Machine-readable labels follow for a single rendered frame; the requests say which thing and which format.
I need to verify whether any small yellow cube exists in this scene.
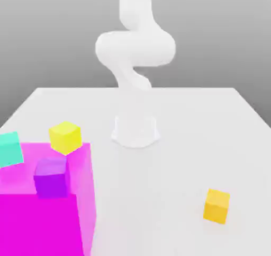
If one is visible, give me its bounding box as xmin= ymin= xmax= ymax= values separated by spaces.
xmin=48 ymin=121 xmax=83 ymax=156

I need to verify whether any small purple cube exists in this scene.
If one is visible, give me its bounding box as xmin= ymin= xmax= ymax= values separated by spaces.
xmin=33 ymin=157 xmax=68 ymax=198

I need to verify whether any small orange cube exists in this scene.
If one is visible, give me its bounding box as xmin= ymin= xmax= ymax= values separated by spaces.
xmin=203 ymin=188 xmax=231 ymax=225

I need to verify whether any small turquoise cube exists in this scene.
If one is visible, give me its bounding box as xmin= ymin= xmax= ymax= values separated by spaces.
xmin=0 ymin=131 xmax=24 ymax=169

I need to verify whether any large magenta box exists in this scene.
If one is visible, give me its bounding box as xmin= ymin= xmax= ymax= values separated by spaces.
xmin=0 ymin=142 xmax=97 ymax=256

